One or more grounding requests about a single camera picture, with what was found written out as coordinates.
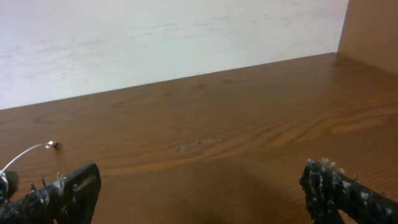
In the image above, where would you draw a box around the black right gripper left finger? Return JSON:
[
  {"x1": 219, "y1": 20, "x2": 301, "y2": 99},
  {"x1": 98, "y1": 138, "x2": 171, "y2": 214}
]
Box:
[{"x1": 1, "y1": 163, "x2": 101, "y2": 224}]

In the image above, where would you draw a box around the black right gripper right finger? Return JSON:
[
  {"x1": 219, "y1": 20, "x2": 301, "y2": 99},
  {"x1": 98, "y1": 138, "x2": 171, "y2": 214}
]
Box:
[{"x1": 299, "y1": 159, "x2": 397, "y2": 224}]

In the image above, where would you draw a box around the white usb cable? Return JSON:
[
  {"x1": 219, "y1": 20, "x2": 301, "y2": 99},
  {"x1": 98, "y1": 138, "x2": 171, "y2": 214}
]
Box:
[{"x1": 0, "y1": 140, "x2": 63, "y2": 187}]

